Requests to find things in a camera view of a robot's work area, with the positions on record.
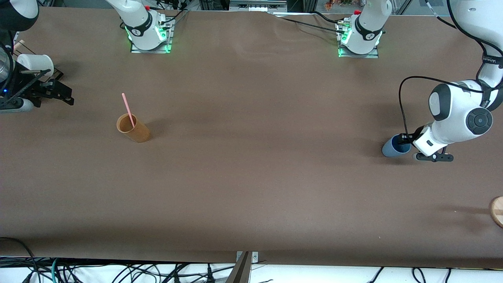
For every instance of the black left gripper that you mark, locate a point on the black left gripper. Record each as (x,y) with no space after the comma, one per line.
(403,138)

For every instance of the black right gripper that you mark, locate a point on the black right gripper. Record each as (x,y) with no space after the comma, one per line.
(24,87)

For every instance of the wooden cup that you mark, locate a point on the wooden cup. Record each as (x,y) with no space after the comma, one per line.
(141,133)

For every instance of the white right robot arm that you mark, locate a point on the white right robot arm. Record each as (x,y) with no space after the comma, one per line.
(141,23)

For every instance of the metal table edge bracket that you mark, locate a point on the metal table edge bracket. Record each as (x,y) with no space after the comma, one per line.
(255,257)

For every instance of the grey power strip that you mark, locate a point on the grey power strip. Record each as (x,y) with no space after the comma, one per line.
(257,6)

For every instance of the small wooden block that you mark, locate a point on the small wooden block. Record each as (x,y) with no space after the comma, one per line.
(19,44)

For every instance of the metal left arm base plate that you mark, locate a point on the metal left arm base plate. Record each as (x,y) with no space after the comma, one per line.
(371,56)

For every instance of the white cylinder cup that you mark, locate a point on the white cylinder cup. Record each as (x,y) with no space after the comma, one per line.
(37,63)

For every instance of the pink chopstick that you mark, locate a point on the pink chopstick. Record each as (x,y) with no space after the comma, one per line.
(126,104)

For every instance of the orange background clutter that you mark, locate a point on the orange background clutter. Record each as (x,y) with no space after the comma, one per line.
(338,4)

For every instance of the round wooden disc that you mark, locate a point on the round wooden disc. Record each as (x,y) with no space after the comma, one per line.
(498,212)

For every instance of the blue cup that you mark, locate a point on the blue cup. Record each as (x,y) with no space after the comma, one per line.
(389,150)

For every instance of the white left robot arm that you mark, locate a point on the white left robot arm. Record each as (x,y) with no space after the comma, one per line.
(459,114)

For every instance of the dark pole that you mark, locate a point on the dark pole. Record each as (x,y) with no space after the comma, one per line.
(239,273)

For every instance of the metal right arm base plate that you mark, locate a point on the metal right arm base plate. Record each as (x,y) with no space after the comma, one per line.
(169,43)

